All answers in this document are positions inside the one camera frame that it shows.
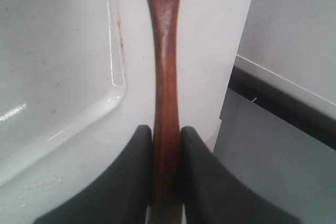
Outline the brown wooden spoon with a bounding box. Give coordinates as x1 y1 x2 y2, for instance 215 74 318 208
148 0 182 223

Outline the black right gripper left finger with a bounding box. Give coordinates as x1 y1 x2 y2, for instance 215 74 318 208
35 125 153 223

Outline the dark door frame post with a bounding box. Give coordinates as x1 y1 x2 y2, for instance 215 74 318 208
228 67 335 150

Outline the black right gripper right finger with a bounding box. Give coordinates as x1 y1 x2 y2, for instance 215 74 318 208
181 126 300 223

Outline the white plastic tray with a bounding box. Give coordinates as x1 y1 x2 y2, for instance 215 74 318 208
1 0 154 215

